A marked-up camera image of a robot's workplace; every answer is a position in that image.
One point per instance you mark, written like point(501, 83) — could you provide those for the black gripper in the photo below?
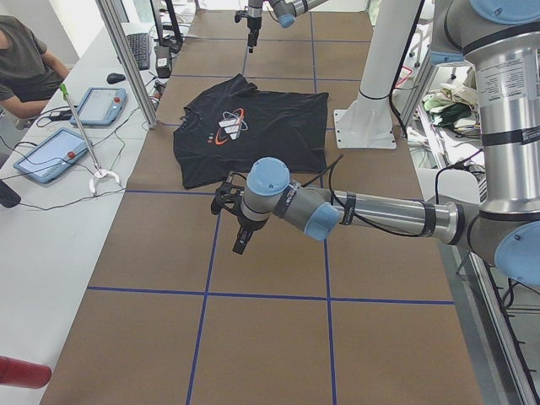
point(248, 224)
point(253, 20)

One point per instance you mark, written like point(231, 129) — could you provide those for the black t-shirt with logo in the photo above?
point(231, 125)

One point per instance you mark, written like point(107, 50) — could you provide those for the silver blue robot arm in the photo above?
point(500, 39)
point(285, 13)

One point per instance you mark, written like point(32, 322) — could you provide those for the pile of clothes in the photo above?
point(454, 106)

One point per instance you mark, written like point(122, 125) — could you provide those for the black power brick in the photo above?
point(163, 64)

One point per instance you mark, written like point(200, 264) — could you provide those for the black keyboard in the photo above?
point(140, 47)

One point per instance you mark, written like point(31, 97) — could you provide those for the black computer mouse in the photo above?
point(114, 78)

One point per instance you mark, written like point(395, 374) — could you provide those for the far blue teach pendant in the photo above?
point(101, 106)

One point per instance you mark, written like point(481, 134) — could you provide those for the blue teach pendant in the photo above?
point(101, 106)
point(50, 158)

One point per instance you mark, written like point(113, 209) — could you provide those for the near blue teach pendant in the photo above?
point(50, 158)

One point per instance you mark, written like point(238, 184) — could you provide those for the seated person in green shirt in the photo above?
point(30, 72)

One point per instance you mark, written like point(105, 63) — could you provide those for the red cylinder bottle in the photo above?
point(19, 373)

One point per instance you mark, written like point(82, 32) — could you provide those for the aluminium frame post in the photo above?
point(119, 41)

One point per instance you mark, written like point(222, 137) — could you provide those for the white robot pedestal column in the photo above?
point(367, 123)

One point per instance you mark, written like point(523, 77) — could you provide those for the grabber stick with green handle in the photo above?
point(100, 174)

